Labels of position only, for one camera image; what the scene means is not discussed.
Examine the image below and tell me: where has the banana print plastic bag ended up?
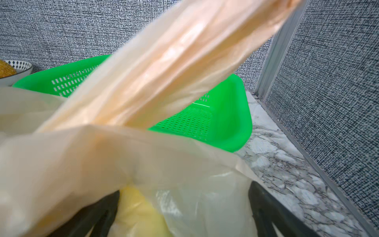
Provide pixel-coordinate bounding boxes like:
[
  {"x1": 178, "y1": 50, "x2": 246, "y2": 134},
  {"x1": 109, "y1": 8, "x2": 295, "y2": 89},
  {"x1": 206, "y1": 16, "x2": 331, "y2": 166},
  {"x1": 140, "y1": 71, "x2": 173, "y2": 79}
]
[{"x1": 1, "y1": 1, "x2": 299, "y2": 237}]

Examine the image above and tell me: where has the patterned bowl with yellow food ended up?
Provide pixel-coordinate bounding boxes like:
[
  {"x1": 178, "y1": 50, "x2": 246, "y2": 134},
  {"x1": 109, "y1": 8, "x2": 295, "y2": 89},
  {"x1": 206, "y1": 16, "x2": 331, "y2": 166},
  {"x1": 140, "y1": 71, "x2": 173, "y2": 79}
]
[{"x1": 1, "y1": 60, "x2": 33, "y2": 87}]

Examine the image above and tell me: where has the green plastic basket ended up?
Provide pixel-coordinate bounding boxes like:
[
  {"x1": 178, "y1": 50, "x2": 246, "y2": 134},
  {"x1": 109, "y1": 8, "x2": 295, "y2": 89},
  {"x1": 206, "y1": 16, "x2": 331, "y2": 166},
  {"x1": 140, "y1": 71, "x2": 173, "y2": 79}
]
[{"x1": 14, "y1": 55, "x2": 252, "y2": 152}]

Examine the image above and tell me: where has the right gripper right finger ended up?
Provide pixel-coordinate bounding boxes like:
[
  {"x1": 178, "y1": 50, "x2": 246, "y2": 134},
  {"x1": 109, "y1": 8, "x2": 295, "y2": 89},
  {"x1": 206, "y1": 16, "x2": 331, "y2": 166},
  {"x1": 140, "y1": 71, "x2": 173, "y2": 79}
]
[{"x1": 248, "y1": 181, "x2": 319, "y2": 237}]

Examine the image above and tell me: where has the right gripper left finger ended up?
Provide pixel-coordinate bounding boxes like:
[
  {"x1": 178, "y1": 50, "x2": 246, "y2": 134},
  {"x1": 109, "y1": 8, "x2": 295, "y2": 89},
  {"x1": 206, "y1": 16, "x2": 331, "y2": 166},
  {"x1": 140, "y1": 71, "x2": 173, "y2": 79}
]
[{"x1": 49, "y1": 191, "x2": 120, "y2": 237}]

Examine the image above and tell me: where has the yellow banana bunch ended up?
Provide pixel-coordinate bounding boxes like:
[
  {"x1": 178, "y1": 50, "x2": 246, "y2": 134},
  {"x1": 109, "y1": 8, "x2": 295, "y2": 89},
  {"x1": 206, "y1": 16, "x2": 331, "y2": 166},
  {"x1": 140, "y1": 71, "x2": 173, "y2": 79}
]
[{"x1": 108, "y1": 186, "x2": 172, "y2": 237}]

